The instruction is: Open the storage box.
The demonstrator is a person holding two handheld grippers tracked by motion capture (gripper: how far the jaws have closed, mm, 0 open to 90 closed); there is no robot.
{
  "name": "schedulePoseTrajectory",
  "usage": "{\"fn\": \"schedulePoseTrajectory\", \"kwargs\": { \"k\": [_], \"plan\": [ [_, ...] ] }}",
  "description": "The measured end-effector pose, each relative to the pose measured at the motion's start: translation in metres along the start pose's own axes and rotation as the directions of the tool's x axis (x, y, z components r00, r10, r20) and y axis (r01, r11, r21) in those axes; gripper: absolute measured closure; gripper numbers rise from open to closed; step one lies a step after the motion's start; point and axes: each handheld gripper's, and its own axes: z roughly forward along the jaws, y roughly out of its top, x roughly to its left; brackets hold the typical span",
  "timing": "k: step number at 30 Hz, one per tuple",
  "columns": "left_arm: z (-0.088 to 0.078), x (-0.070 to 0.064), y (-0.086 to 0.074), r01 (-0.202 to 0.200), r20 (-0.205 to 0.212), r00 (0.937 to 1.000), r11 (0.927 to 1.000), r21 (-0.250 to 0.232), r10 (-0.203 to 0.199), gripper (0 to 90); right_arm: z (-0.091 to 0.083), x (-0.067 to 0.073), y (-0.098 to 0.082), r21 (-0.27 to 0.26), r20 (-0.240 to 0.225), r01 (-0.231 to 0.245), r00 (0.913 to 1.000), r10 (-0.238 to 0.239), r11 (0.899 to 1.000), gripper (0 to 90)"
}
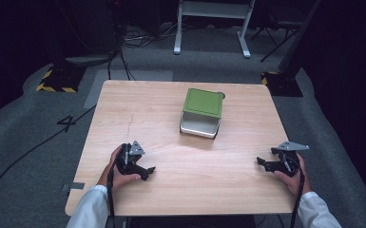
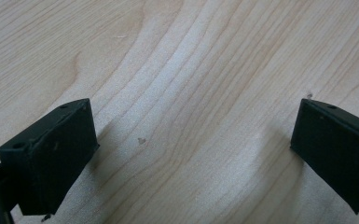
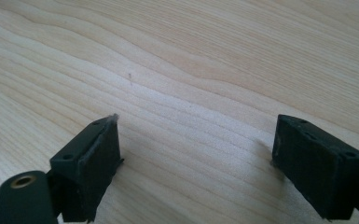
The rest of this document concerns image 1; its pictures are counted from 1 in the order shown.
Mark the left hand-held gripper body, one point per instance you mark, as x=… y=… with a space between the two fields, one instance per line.
x=130 y=164

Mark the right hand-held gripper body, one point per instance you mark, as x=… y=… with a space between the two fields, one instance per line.
x=290 y=164

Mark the white drawer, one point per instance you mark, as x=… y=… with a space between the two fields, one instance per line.
x=199 y=125

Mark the green storage box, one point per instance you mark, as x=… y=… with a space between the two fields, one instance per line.
x=203 y=103

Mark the person's left hand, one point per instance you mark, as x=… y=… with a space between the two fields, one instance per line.
x=118 y=180

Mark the person's right hand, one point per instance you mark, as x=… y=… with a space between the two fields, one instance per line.
x=299 y=183

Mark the grey tape strip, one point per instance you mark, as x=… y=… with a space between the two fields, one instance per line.
x=77 y=186

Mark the black base with striped tape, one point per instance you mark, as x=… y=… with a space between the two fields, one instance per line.
x=61 y=80
x=282 y=84

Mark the small dark round knob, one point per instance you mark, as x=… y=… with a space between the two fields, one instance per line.
x=222 y=94

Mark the grey round stand base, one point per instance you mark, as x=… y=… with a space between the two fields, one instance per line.
x=88 y=59

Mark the black folding tripod stand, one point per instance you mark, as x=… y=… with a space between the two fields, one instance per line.
x=275 y=34

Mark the grey slanted metal post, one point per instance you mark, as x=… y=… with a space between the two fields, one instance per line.
x=298 y=41

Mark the white metal stand frame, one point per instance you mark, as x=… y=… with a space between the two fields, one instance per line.
x=214 y=11

